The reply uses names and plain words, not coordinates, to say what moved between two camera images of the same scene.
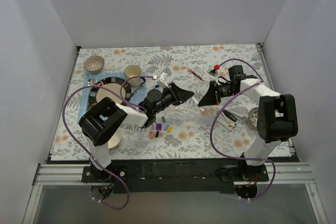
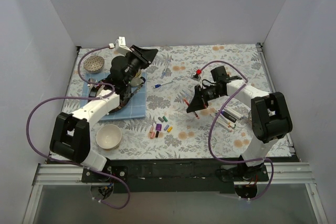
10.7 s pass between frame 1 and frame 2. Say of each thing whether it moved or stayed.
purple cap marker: stayed
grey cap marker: moved
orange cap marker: stayed
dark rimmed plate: stayed
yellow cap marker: stayed
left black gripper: moved
